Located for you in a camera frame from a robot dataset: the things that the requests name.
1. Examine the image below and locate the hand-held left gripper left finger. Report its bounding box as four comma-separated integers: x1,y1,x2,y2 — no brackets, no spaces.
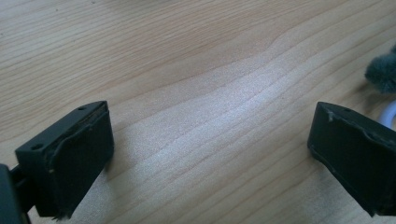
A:
14,100,115,220

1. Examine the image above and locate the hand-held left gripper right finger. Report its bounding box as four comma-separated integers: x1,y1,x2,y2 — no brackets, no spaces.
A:
306,101,396,217

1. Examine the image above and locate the grey fluffy cloth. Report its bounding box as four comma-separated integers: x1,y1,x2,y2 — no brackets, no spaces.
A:
363,44,396,94

